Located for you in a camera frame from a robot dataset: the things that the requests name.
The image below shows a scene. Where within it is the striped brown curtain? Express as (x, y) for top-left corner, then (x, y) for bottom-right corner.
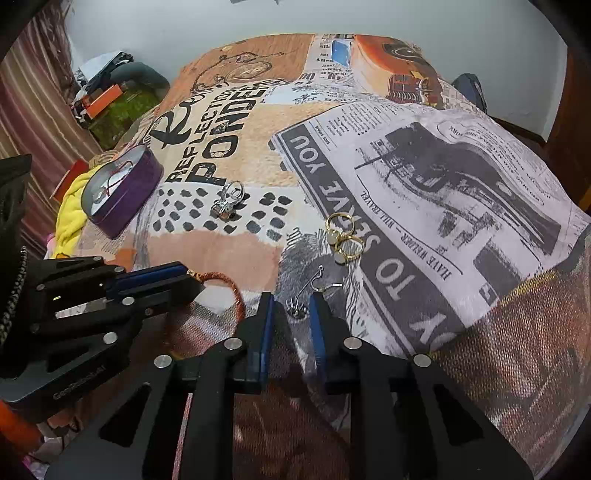
(0, 0), (108, 252)

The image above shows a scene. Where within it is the orange box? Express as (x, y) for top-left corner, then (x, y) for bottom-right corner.
(84, 83), (126, 119)

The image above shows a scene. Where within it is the purple round tin box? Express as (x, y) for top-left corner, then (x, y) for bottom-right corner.
(80, 144), (165, 240)

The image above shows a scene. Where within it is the dark blue bag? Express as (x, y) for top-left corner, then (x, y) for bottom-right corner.
(451, 72), (488, 114)

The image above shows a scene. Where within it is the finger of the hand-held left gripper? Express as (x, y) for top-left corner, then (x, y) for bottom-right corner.
(27, 273), (205, 376)
(34, 256), (188, 297)

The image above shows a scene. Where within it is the red cord necklace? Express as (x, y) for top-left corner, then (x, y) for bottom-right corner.
(95, 162), (136, 205)

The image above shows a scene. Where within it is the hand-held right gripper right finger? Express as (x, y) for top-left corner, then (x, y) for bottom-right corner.
(308, 293), (536, 480)

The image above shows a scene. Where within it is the brown braided bracelet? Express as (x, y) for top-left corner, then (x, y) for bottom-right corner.
(185, 271), (246, 325)

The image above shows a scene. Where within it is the printed blanket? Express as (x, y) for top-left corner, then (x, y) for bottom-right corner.
(76, 32), (591, 480)

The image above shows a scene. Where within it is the white printed bag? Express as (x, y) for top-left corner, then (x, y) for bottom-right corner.
(75, 52), (136, 89)

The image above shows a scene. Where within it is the yellow cloth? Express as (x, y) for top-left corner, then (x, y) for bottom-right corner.
(54, 167), (101, 259)

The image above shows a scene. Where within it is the green bag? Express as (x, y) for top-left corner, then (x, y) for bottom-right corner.
(88, 88), (163, 151)

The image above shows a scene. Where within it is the gold ring with pale stone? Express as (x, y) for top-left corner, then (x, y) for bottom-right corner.
(325, 215), (355, 246)
(335, 236), (365, 268)

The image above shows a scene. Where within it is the grey cloth bundle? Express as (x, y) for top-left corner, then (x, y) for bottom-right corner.
(108, 62), (170, 92)

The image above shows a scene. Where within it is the orange flat packet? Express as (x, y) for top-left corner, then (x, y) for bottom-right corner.
(50, 159), (88, 202)

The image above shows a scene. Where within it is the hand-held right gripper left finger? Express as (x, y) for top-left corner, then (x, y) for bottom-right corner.
(44, 292), (278, 480)

